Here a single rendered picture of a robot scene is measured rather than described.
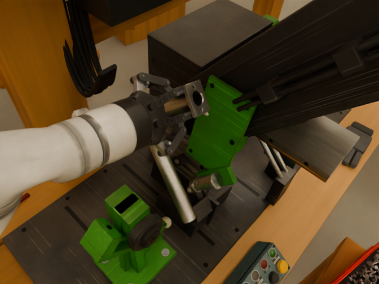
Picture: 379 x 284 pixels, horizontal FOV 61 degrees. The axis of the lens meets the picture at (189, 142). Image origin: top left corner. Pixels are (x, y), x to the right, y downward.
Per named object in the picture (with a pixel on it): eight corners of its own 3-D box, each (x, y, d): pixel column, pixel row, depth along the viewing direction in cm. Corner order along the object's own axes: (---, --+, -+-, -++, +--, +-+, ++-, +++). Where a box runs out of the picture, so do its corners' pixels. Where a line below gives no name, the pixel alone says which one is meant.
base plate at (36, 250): (348, 112, 118) (351, 108, 117) (111, 386, 62) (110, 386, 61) (256, 61, 135) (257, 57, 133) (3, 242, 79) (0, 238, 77)
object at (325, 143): (354, 144, 78) (360, 136, 76) (324, 183, 70) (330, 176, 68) (229, 70, 94) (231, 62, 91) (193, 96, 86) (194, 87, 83)
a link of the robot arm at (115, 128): (80, 109, 48) (41, 121, 44) (120, 92, 41) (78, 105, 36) (102, 164, 50) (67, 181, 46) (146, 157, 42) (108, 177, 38)
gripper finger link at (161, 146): (141, 141, 48) (148, 129, 49) (161, 158, 50) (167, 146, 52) (151, 138, 46) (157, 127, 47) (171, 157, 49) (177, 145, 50)
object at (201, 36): (249, 111, 112) (275, 21, 86) (190, 159, 97) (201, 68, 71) (208, 85, 119) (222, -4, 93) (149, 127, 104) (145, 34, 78)
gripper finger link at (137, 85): (136, 100, 45) (149, 104, 47) (139, 70, 46) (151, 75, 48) (127, 103, 47) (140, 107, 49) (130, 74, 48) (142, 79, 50)
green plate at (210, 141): (240, 166, 78) (276, 93, 65) (221, 181, 72) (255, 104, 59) (204, 140, 83) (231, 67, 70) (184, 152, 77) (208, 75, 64)
